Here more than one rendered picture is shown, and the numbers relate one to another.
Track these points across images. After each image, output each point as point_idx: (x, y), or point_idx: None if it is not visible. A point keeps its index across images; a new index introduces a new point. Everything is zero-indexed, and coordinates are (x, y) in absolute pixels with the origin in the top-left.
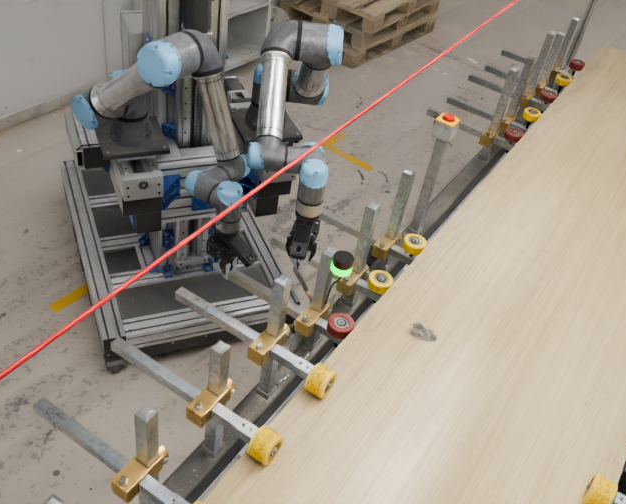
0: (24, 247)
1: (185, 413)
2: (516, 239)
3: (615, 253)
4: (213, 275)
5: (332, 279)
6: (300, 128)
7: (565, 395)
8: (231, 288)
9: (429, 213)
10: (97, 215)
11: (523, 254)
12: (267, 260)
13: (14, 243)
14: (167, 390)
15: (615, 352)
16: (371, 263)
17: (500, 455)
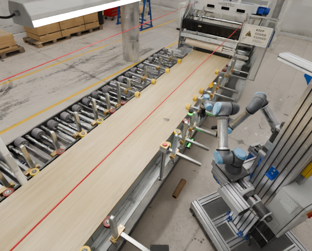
0: (305, 242)
1: (212, 179)
2: (132, 149)
3: (97, 148)
4: (225, 212)
5: (178, 246)
6: (219, 187)
7: (135, 110)
8: (217, 206)
9: (154, 189)
10: (288, 241)
11: (132, 144)
12: (209, 222)
13: (311, 244)
14: (220, 185)
15: (117, 119)
16: (163, 244)
17: (152, 101)
